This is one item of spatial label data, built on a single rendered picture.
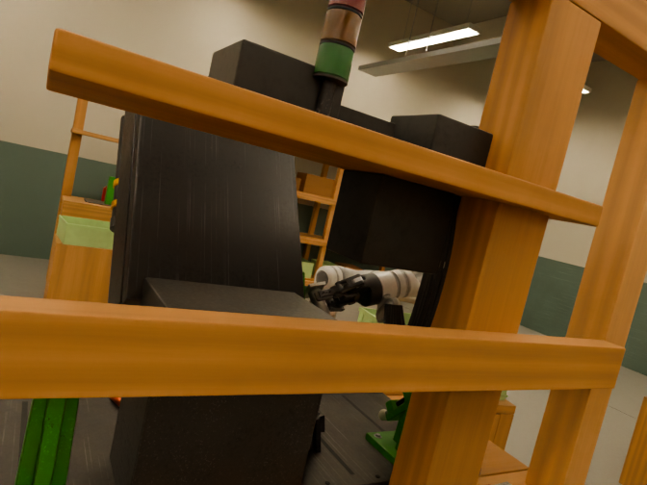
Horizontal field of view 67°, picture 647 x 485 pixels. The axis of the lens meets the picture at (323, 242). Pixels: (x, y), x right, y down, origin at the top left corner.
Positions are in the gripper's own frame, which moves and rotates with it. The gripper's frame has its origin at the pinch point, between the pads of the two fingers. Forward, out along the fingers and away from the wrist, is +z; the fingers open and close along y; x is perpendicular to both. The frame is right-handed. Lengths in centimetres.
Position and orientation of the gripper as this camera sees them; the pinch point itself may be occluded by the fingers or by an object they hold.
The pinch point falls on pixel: (320, 298)
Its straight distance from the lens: 109.5
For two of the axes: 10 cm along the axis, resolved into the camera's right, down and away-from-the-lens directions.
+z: -8.7, 1.2, -4.7
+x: 3.6, 8.1, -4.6
